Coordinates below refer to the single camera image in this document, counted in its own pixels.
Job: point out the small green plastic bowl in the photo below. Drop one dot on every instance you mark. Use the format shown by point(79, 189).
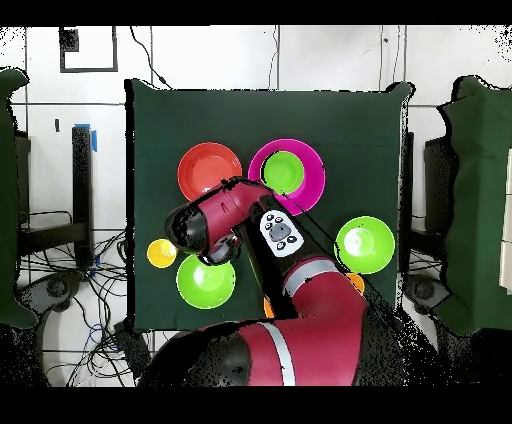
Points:
point(284, 172)

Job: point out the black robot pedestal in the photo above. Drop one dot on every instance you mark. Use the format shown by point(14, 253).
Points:
point(216, 360)

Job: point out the dark green table cloth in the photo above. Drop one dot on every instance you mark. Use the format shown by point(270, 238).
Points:
point(260, 116)

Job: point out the white box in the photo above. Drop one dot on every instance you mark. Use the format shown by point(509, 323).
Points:
point(507, 220)

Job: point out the black square floor frame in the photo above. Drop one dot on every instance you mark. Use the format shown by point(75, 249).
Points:
point(68, 40)

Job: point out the yellow plastic cup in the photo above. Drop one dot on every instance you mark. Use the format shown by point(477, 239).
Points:
point(158, 256)

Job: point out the green cloth side table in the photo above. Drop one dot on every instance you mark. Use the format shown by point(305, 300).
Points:
point(8, 200)
point(480, 200)

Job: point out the black metal stand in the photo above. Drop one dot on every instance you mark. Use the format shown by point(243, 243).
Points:
point(82, 192)
point(407, 200)

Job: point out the large orange plastic bowl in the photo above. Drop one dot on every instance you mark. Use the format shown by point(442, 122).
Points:
point(268, 310)

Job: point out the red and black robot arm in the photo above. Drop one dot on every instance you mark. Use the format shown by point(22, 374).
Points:
point(320, 344)

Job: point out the pink plastic bowl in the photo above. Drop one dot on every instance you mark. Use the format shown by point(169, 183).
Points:
point(314, 176)

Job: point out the large green plastic bowl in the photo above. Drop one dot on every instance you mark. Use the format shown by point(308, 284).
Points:
point(366, 256)
point(204, 284)

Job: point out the red plastic bowl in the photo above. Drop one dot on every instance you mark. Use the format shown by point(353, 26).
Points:
point(204, 164)

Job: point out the orange plastic cup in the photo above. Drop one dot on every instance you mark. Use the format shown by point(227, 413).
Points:
point(356, 282)

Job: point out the black chair base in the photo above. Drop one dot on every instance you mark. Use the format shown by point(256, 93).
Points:
point(52, 288)

